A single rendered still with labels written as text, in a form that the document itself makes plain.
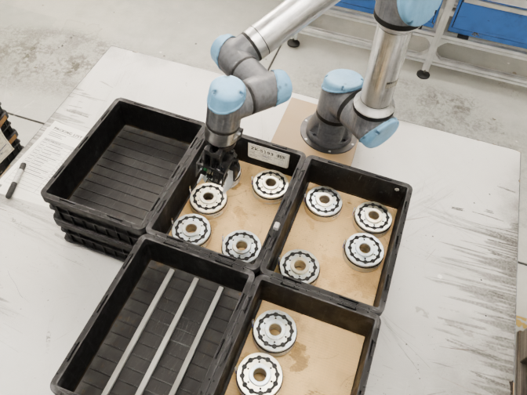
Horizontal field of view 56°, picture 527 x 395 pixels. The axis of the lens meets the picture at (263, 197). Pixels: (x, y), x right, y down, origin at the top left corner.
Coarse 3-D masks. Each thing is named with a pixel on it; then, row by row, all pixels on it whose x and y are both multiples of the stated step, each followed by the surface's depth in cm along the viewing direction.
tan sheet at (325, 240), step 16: (304, 208) 141; (352, 208) 142; (304, 224) 138; (320, 224) 138; (336, 224) 138; (352, 224) 138; (288, 240) 134; (304, 240) 135; (320, 240) 135; (336, 240) 135; (384, 240) 136; (320, 256) 132; (336, 256) 132; (384, 256) 133; (320, 272) 129; (336, 272) 129; (352, 272) 129; (336, 288) 126; (352, 288) 127; (368, 288) 127; (368, 304) 124
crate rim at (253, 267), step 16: (272, 144) 141; (192, 160) 137; (304, 160) 138; (176, 176) 133; (288, 192) 131; (160, 208) 127; (272, 224) 125; (176, 240) 122; (224, 256) 119; (256, 272) 119
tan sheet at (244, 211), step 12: (252, 168) 149; (264, 168) 149; (240, 180) 146; (288, 180) 147; (228, 192) 143; (240, 192) 143; (252, 192) 143; (228, 204) 141; (240, 204) 141; (252, 204) 141; (264, 204) 141; (276, 204) 141; (180, 216) 137; (228, 216) 138; (240, 216) 138; (252, 216) 138; (264, 216) 139; (216, 228) 136; (228, 228) 136; (240, 228) 136; (252, 228) 136; (264, 228) 136; (216, 240) 133
